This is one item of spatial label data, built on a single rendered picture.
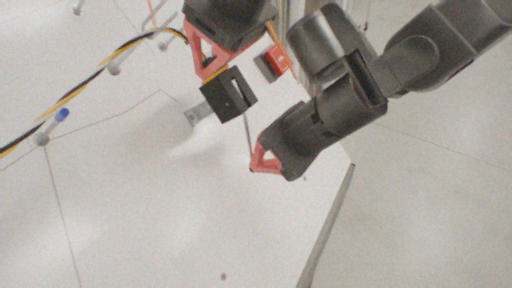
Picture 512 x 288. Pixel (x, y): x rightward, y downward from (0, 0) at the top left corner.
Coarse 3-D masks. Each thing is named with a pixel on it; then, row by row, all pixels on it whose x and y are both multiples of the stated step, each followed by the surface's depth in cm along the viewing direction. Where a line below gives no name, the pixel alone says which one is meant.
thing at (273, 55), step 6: (270, 48) 59; (276, 48) 60; (264, 54) 59; (270, 54) 59; (276, 54) 60; (282, 54) 61; (270, 60) 59; (276, 60) 59; (282, 60) 61; (288, 60) 62; (276, 66) 59; (282, 66) 60; (276, 72) 60; (282, 72) 60
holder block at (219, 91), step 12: (228, 72) 42; (240, 72) 43; (204, 84) 42; (216, 84) 41; (228, 84) 41; (240, 84) 43; (204, 96) 43; (216, 96) 42; (228, 96) 41; (240, 96) 42; (252, 96) 44; (216, 108) 43; (228, 108) 42; (240, 108) 42; (228, 120) 43
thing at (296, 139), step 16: (288, 112) 42; (304, 112) 37; (272, 128) 39; (288, 128) 39; (304, 128) 37; (320, 128) 36; (272, 144) 38; (288, 144) 39; (304, 144) 38; (320, 144) 37; (288, 160) 38; (304, 160) 39; (288, 176) 38
